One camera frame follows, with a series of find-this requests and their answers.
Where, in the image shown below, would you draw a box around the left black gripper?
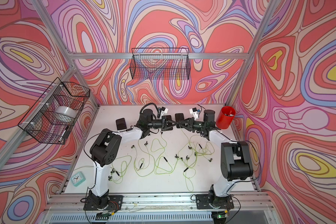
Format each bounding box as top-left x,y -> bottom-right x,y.
146,118 -> 177,132

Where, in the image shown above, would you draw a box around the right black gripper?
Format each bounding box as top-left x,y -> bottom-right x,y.
178,117 -> 206,132

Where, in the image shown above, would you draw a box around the green earphones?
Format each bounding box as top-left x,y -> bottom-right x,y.
145,134 -> 177,175
109,155 -> 132,184
176,129 -> 215,192
133,141 -> 155,177

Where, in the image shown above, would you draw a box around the black smartphone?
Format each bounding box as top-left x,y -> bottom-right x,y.
175,113 -> 184,123
115,118 -> 127,131
162,115 -> 174,131

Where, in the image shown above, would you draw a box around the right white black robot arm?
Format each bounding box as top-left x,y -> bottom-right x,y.
175,106 -> 253,209

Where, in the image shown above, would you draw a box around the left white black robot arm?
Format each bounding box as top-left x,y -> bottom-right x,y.
84,103 -> 177,211

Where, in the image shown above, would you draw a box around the red plastic cup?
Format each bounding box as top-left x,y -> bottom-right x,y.
216,106 -> 236,129

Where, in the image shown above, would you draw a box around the teal alarm clock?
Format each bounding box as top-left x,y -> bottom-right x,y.
70,171 -> 86,187

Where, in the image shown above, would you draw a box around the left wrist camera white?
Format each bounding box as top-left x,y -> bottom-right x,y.
158,107 -> 168,117

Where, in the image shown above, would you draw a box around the black wire basket back wall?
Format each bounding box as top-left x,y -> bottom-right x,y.
129,47 -> 191,80

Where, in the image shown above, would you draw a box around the black wire basket wall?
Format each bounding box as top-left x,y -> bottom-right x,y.
17,78 -> 91,145
129,47 -> 191,80

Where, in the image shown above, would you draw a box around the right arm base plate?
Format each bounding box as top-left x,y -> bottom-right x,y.
195,194 -> 235,211

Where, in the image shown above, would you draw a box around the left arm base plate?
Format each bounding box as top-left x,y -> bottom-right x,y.
84,190 -> 123,212

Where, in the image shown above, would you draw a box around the black wire basket left wall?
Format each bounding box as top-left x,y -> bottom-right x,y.
17,78 -> 91,145

